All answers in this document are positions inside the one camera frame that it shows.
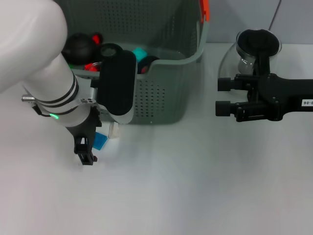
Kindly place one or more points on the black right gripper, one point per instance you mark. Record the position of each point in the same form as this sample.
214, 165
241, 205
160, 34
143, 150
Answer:
278, 95

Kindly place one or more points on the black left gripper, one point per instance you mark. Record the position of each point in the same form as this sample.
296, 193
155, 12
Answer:
85, 124

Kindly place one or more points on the blue building brick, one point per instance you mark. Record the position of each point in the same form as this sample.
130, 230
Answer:
100, 141

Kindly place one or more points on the clear white building brick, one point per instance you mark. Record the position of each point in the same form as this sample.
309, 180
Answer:
113, 131

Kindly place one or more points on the small bright red brick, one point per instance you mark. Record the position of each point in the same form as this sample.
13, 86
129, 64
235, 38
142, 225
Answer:
144, 70
96, 39

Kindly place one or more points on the glass teacup with black holder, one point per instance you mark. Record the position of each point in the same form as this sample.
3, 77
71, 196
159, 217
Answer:
108, 50
146, 62

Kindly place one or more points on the large bright red brick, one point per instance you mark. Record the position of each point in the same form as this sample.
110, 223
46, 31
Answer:
92, 67

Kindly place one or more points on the green rectangular building brick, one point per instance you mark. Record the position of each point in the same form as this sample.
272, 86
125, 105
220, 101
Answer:
71, 66

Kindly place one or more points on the teal square plate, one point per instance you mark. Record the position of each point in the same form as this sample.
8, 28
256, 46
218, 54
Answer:
140, 54

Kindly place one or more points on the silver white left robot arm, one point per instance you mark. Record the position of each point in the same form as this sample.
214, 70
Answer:
29, 49

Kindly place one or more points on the grey-green perforated storage bin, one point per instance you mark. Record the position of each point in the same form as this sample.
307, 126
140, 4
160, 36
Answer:
159, 102

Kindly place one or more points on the glass teapot with black lid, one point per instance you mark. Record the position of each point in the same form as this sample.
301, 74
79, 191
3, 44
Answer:
256, 40

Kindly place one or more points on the left gripper metal plug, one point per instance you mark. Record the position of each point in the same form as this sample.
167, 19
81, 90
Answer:
27, 98

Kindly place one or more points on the black clay teapot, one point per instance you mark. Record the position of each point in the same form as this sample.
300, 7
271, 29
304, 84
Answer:
78, 47

